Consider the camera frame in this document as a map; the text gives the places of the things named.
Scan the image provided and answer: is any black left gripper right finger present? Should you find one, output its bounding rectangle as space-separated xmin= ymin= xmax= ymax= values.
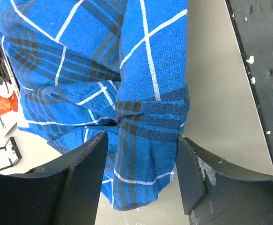
xmin=176 ymin=135 xmax=273 ymax=225

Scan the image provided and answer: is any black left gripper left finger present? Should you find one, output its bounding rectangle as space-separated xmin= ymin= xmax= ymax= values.
xmin=0 ymin=132 xmax=108 ymax=225

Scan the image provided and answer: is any blue plaid shirt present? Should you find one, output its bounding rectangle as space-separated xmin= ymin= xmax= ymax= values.
xmin=0 ymin=0 xmax=190 ymax=211

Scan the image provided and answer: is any black brooch box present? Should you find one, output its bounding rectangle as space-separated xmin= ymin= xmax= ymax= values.
xmin=0 ymin=137 xmax=22 ymax=171

